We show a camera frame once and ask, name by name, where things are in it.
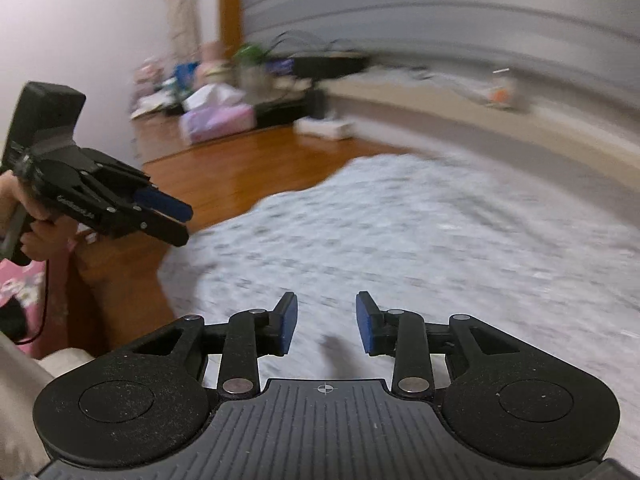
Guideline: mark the beige curtain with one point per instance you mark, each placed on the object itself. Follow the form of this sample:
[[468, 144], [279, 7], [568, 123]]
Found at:
[[182, 5]]

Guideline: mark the white power adapter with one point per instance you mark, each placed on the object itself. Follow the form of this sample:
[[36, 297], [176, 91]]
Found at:
[[325, 128]]

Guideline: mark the white patterned shirt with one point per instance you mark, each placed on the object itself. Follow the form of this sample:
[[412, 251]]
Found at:
[[400, 260]]

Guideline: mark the pink printed pants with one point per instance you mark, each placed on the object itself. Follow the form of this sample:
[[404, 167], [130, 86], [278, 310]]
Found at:
[[25, 285]]

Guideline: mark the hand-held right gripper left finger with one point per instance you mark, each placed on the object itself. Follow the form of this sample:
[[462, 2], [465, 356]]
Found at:
[[287, 322]]

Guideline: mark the green potted plant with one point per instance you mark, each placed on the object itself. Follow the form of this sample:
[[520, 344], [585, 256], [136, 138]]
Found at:
[[255, 57]]

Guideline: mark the grey window blind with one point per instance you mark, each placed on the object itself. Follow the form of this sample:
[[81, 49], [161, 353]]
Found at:
[[450, 10]]

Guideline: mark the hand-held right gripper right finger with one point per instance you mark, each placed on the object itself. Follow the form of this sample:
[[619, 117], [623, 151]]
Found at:
[[366, 322]]

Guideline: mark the beige window sill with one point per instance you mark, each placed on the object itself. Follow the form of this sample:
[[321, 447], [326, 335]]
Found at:
[[475, 130]]

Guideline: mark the wooden window frame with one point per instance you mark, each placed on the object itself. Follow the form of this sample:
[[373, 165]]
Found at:
[[231, 5]]

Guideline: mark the glass jar with orange label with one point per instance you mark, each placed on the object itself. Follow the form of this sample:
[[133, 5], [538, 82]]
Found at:
[[505, 92]]

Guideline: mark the black box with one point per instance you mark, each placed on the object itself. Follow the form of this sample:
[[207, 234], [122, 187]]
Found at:
[[285, 107]]

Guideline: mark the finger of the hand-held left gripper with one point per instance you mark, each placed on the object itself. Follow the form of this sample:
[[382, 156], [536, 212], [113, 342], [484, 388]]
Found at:
[[165, 206], [165, 232]]

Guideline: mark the white tissue box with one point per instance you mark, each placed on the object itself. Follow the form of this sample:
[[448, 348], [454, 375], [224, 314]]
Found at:
[[215, 96]]

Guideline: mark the pink tissue pack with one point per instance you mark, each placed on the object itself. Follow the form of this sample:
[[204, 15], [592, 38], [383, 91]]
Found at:
[[215, 122]]

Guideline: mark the person's left hand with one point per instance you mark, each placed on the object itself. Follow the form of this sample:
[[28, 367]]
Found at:
[[47, 237]]

